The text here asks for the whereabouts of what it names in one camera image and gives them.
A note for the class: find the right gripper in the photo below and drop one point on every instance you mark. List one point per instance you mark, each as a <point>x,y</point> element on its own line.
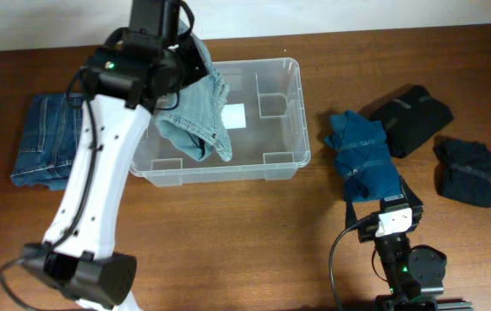
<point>417,206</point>

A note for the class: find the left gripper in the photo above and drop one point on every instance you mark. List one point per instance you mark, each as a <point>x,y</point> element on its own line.
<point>194,60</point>

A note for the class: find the teal shirt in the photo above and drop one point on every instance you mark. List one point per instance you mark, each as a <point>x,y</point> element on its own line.
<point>362,159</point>

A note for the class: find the small black garment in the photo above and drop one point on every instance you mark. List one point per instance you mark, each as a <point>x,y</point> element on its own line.
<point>467,172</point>

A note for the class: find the large black garment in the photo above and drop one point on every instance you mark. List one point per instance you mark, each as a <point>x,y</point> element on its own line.
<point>411,119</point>

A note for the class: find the light blue jeans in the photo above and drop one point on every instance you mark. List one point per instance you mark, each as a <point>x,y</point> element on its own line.
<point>192,118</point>

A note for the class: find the clear plastic storage container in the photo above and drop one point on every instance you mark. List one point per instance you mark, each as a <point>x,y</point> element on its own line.
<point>273,145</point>

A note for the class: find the dark blue jeans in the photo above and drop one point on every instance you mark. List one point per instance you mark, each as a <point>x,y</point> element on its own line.
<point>49,141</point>

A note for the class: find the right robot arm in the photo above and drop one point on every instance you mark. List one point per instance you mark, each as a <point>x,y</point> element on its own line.
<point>413,273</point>

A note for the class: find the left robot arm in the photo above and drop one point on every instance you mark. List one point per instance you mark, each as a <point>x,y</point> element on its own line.
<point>121,83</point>

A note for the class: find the white label in container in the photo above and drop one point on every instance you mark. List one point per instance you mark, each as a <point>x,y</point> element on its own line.
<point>234,116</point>

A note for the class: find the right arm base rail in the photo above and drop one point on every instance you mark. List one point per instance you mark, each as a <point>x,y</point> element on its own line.
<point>386,303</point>

